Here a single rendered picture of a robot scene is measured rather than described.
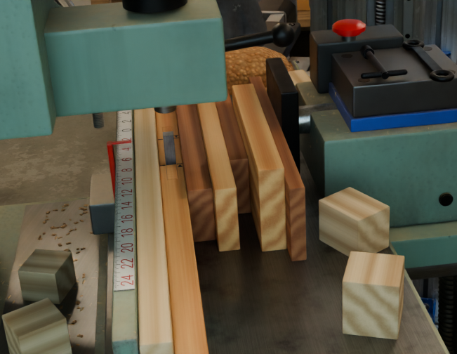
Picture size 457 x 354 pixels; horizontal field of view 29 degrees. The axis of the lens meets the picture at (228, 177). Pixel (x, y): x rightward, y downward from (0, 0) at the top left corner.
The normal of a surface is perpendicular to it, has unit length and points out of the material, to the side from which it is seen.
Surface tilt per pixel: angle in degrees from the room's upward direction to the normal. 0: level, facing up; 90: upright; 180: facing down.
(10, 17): 90
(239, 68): 42
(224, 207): 90
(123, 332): 0
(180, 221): 0
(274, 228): 90
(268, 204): 90
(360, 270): 0
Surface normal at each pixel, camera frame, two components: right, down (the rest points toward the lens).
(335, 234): -0.80, 0.31
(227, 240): 0.11, 0.44
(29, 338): 0.55, 0.35
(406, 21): -0.24, 0.45
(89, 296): -0.06, -0.89
